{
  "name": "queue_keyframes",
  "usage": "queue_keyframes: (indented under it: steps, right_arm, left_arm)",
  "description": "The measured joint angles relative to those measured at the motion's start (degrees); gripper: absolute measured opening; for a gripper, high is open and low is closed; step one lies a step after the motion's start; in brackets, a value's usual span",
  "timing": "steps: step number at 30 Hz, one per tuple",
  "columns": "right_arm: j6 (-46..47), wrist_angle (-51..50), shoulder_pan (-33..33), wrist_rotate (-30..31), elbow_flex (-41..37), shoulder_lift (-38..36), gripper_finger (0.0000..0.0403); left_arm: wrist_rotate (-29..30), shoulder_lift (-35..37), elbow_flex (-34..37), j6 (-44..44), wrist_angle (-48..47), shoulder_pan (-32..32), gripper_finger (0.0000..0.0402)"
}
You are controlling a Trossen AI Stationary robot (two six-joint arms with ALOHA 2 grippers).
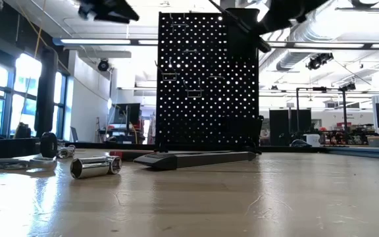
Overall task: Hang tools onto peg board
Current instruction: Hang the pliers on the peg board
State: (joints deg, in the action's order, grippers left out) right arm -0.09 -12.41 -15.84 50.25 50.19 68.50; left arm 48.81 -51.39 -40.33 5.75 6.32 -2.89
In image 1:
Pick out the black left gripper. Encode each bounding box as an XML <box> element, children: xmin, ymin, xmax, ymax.
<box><xmin>77</xmin><ymin>0</ymin><xmax>141</xmax><ymax>24</ymax></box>

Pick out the black C-clamp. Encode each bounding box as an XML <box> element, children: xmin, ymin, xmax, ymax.
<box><xmin>39</xmin><ymin>132</ymin><xmax>59</xmax><ymax>159</ymax></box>

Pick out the large chrome socket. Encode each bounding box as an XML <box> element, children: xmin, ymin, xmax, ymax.
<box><xmin>69</xmin><ymin>155</ymin><xmax>123</xmax><ymax>180</ymax></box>

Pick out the black spirit level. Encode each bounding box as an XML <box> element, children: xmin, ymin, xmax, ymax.
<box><xmin>133</xmin><ymin>150</ymin><xmax>258</xmax><ymax>171</ymax></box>

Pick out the long ceiling light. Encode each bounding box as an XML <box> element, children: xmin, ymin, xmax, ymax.
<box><xmin>261</xmin><ymin>41</ymin><xmax>379</xmax><ymax>50</ymax></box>
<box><xmin>53</xmin><ymin>38</ymin><xmax>159</xmax><ymax>46</ymax></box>

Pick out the tall black pegboard bin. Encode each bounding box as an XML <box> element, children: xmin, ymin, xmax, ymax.
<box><xmin>227</xmin><ymin>8</ymin><xmax>261</xmax><ymax>63</ymax></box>

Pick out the black ceiling spotlight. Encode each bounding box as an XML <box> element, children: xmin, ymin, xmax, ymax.
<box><xmin>306</xmin><ymin>52</ymin><xmax>334</xmax><ymax>70</ymax></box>
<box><xmin>97</xmin><ymin>58</ymin><xmax>111</xmax><ymax>72</ymax></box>

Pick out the metal loop pegboard holder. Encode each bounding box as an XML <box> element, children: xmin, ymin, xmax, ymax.
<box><xmin>186</xmin><ymin>78</ymin><xmax>203</xmax><ymax>99</ymax></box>
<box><xmin>161</xmin><ymin>59</ymin><xmax>178</xmax><ymax>82</ymax></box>

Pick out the black perforated pegboard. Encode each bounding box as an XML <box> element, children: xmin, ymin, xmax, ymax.
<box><xmin>156</xmin><ymin>11</ymin><xmax>265</xmax><ymax>154</ymax></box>

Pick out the black pillar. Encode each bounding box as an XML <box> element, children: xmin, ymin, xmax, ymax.
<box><xmin>34</xmin><ymin>47</ymin><xmax>59</xmax><ymax>138</ymax></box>

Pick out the black cabinet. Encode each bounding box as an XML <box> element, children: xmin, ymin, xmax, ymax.
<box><xmin>268</xmin><ymin>109</ymin><xmax>312</xmax><ymax>146</ymax></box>

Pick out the white bucket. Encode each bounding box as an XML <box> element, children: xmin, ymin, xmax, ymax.
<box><xmin>303</xmin><ymin>133</ymin><xmax>321</xmax><ymax>147</ymax></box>

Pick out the chrome socket adapter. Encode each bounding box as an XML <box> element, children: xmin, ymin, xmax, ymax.
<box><xmin>57</xmin><ymin>144</ymin><xmax>76</xmax><ymax>159</ymax></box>

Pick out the dark bag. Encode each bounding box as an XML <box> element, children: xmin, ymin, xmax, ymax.
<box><xmin>13</xmin><ymin>122</ymin><xmax>32</xmax><ymax>139</ymax></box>

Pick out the silver combination wrench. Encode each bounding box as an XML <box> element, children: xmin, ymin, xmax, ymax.
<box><xmin>0</xmin><ymin>157</ymin><xmax>59</xmax><ymax>166</ymax></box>
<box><xmin>0</xmin><ymin>163</ymin><xmax>58</xmax><ymax>171</ymax></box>

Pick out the silver ceiling duct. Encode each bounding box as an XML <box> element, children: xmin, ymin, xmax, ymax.
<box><xmin>276</xmin><ymin>19</ymin><xmax>341</xmax><ymax>72</ymax></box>

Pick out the yellow hanging cable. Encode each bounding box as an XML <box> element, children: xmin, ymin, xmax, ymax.
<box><xmin>21</xmin><ymin>0</ymin><xmax>47</xmax><ymax>126</ymax></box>

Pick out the black camera rig stand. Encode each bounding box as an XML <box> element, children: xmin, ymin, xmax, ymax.
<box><xmin>295</xmin><ymin>81</ymin><xmax>357</xmax><ymax>145</ymax></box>

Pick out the black aluminium table frame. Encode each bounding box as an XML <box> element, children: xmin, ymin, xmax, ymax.
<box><xmin>0</xmin><ymin>137</ymin><xmax>379</xmax><ymax>161</ymax></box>

